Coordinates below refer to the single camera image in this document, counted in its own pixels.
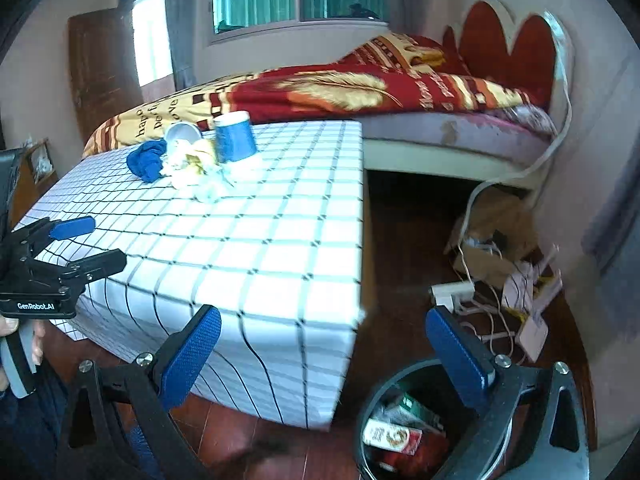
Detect blue cloth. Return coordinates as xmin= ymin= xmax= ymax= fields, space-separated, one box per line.
xmin=126 ymin=140 xmax=168 ymax=183

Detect floral pillow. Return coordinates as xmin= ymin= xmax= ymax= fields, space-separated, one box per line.
xmin=492 ymin=102 xmax=558 ymax=136

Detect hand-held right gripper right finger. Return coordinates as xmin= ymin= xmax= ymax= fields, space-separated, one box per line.
xmin=425 ymin=305 xmax=601 ymax=480

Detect person's left hand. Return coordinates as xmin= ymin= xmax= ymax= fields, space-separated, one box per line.
xmin=0 ymin=312 xmax=47 ymax=393

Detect purple bed sheet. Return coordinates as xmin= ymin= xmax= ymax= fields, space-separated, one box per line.
xmin=360 ymin=107 xmax=556 ymax=166

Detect white bed red headboard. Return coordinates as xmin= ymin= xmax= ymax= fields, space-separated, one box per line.
xmin=360 ymin=0 xmax=576 ymax=196

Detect white power strip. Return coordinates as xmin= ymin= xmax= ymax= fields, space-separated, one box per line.
xmin=431 ymin=281 xmax=476 ymax=311

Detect white checked tablecloth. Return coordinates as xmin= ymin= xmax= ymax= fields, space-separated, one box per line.
xmin=12 ymin=120 xmax=371 ymax=433

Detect small white cup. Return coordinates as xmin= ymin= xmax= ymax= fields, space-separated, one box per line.
xmin=164 ymin=121 xmax=204 ymax=148

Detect person's blue trousers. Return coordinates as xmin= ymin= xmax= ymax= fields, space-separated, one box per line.
xmin=0 ymin=355 xmax=68 ymax=480

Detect yellow wrapper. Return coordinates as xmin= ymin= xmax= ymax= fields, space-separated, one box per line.
xmin=185 ymin=139 xmax=218 ymax=176

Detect black trash bin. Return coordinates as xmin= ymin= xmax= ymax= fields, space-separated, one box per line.
xmin=352 ymin=355 xmax=598 ymax=480

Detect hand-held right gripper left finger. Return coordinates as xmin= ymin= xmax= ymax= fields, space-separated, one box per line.
xmin=55 ymin=304 xmax=223 ymax=480

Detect blue paper cup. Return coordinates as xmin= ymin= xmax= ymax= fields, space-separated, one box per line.
xmin=213 ymin=112 xmax=258 ymax=165

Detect white charger cable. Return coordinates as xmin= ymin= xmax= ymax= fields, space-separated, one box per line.
xmin=457 ymin=10 xmax=573 ymax=306

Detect brown wooden door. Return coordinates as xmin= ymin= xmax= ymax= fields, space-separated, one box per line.
xmin=67 ymin=7 xmax=146 ymax=133

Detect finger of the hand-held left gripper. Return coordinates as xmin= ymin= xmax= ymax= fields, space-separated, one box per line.
xmin=15 ymin=216 xmax=97 ymax=253
xmin=60 ymin=248 xmax=128 ymax=286

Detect green white carton box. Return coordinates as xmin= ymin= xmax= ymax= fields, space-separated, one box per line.
xmin=385 ymin=392 xmax=446 ymax=433

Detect red white carton box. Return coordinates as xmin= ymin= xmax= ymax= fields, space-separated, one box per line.
xmin=362 ymin=417 xmax=423 ymax=456

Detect red yellow printed blanket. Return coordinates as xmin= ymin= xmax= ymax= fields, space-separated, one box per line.
xmin=82 ymin=32 xmax=548 ymax=158

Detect wooden side cabinet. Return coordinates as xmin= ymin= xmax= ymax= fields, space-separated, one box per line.
xmin=10 ymin=137 xmax=60 ymax=228

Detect white router with antennas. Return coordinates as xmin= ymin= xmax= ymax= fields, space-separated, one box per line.
xmin=502 ymin=245 xmax=565 ymax=363

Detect brown cardboard box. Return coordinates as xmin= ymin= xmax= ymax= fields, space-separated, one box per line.
xmin=446 ymin=192 xmax=540 ymax=281

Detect small bright window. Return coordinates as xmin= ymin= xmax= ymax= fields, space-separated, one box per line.
xmin=119 ymin=0 xmax=176 ymax=92

